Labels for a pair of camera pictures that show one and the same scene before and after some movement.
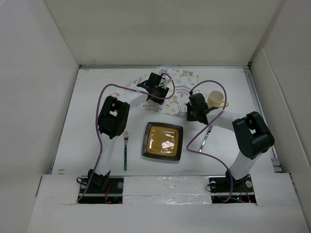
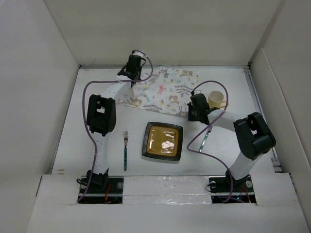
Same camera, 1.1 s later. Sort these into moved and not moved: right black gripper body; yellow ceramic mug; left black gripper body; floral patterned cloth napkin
Moved: left black gripper body
Not moved: yellow ceramic mug; floral patterned cloth napkin; right black gripper body
